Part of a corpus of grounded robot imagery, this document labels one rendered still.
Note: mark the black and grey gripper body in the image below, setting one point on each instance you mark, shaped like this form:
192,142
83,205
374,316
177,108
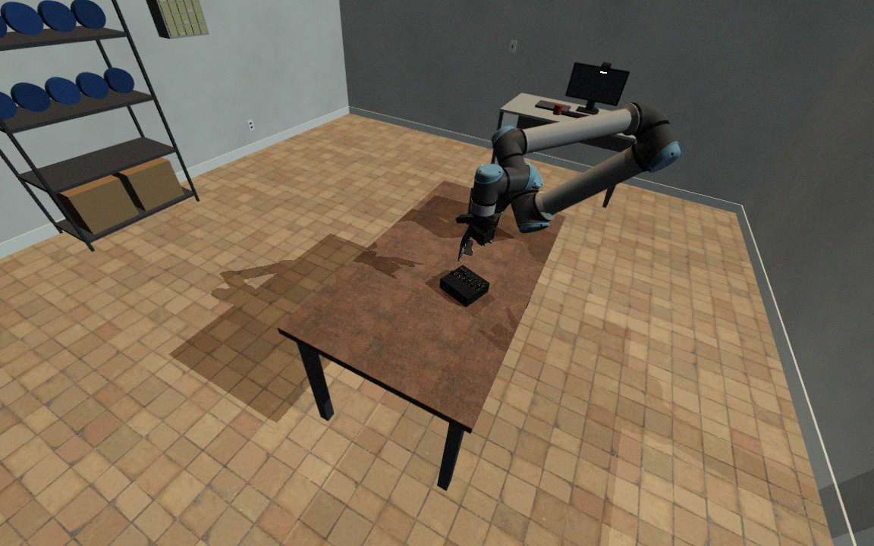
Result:
482,231

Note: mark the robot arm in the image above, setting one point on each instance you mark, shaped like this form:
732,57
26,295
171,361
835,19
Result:
495,188

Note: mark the black lighting desk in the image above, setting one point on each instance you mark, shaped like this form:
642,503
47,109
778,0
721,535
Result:
464,285

